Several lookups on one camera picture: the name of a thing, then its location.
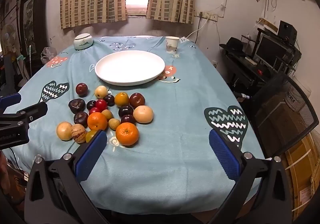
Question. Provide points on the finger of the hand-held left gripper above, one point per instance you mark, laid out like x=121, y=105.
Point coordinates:
x=10, y=102
x=35, y=111

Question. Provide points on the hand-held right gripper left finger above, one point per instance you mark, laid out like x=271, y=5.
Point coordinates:
x=91, y=151

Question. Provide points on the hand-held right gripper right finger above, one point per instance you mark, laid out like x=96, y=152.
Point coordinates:
x=223, y=151

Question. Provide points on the yellow-green round fruit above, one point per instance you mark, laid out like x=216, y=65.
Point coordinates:
x=90, y=136

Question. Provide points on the striped pepino melon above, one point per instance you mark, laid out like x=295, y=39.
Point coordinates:
x=78, y=133

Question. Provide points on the orange mandarin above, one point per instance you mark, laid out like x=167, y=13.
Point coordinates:
x=127, y=134
x=97, y=121

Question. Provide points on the pale yellow round fruit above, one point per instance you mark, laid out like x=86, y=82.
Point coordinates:
x=64, y=131
x=101, y=91

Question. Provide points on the dark brown wrinkled fruit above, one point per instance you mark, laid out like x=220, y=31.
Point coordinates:
x=76, y=106
x=81, y=118

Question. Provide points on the tan longan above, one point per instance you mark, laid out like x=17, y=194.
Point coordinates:
x=115, y=124
x=107, y=114

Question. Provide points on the red cherry tomato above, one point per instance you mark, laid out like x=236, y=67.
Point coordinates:
x=94, y=111
x=101, y=104

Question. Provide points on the dark purple plum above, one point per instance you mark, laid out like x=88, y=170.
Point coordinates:
x=109, y=100
x=125, y=111
x=91, y=105
x=128, y=119

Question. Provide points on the red-brown plum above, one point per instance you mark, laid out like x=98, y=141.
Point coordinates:
x=137, y=100
x=81, y=89

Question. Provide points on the orange-yellow round fruit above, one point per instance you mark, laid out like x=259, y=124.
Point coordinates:
x=121, y=99

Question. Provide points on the beige round fruit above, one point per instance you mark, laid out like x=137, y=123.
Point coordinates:
x=143, y=114

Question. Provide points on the white round plate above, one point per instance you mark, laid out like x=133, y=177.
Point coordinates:
x=130, y=66

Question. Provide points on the clear plastic bag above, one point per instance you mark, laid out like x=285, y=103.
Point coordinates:
x=47, y=54

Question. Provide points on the blue printed tablecloth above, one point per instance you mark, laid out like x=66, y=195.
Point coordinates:
x=175, y=114

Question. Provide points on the black mesh office chair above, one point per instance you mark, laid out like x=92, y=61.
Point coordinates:
x=287, y=114

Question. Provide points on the large cardboard box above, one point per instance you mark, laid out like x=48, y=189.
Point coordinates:
x=305, y=164

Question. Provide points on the black computer desk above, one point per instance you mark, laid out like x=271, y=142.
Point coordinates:
x=240, y=69

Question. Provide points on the dark framed painting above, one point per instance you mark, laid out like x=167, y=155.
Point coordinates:
x=28, y=19

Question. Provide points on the white ceramic lidded jar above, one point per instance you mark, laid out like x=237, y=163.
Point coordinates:
x=83, y=41

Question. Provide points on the white remote control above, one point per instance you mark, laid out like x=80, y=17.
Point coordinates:
x=250, y=61

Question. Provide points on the black hat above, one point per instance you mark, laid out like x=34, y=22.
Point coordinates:
x=233, y=44

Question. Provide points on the black computer monitor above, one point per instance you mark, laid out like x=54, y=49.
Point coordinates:
x=270, y=50

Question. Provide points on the white paper cup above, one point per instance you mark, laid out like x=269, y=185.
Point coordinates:
x=172, y=44

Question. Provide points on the flat tan box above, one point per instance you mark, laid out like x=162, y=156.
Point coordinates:
x=268, y=24

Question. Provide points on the black speaker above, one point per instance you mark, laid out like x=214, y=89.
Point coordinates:
x=287, y=30

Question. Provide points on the white wall power strip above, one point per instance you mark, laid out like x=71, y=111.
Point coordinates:
x=207, y=15

